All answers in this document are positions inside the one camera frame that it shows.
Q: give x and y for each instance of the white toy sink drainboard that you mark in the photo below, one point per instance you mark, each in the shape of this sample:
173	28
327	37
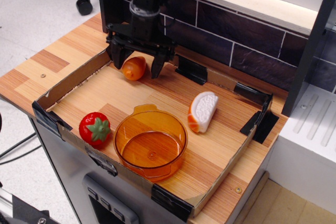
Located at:
311	126

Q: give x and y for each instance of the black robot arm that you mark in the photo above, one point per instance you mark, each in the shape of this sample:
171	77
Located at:
142	34

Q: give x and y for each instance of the dark grey vertical post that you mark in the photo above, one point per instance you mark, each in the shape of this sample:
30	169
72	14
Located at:
324	22

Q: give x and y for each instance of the orange toy carrot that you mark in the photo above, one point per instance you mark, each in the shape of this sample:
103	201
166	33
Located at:
134	68

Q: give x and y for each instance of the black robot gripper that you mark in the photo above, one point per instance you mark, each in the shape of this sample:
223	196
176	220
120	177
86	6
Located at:
141	34

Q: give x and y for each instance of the red toy strawberry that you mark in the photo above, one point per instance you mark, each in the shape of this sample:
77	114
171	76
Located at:
94	128

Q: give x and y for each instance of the grey toy oven front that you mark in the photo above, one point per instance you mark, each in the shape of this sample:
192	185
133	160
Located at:
106	207

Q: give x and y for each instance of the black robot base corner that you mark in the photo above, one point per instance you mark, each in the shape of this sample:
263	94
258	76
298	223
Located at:
15	210

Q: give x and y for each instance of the white orange toy sushi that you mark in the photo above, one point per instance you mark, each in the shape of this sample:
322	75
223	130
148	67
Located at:
201	111

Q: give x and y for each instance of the transparent orange plastic pot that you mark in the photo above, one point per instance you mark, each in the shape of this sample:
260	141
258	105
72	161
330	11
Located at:
151	142

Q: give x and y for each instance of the cardboard fence with black tape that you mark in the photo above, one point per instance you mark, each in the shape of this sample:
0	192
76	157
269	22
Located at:
200	191

